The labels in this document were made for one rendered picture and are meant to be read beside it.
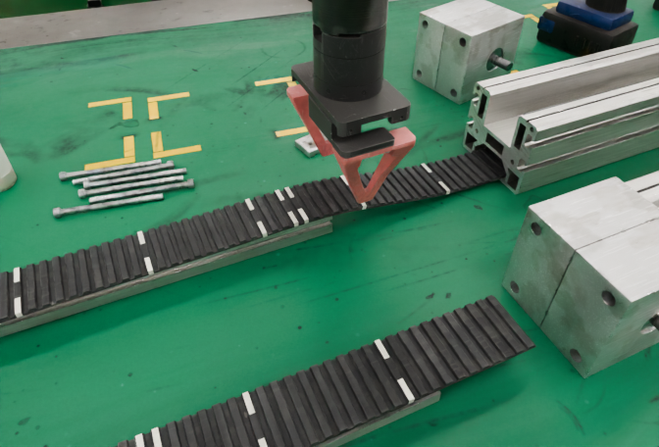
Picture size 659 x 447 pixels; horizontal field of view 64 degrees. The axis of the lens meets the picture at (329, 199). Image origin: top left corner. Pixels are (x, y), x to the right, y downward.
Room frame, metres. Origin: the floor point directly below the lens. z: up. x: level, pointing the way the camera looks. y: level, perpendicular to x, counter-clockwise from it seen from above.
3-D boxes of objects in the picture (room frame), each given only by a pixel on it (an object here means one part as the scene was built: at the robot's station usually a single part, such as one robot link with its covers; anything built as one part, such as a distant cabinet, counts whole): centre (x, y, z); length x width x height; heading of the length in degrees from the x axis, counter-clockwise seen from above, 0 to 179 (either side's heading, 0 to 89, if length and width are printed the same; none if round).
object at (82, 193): (0.43, 0.21, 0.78); 0.11 x 0.01 x 0.01; 106
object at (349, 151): (0.37, -0.03, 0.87); 0.07 x 0.07 x 0.09; 25
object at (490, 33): (0.65, -0.19, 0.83); 0.11 x 0.10 x 0.10; 37
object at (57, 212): (0.40, 0.23, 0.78); 0.11 x 0.01 x 0.01; 105
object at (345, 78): (0.39, -0.02, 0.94); 0.10 x 0.07 x 0.07; 25
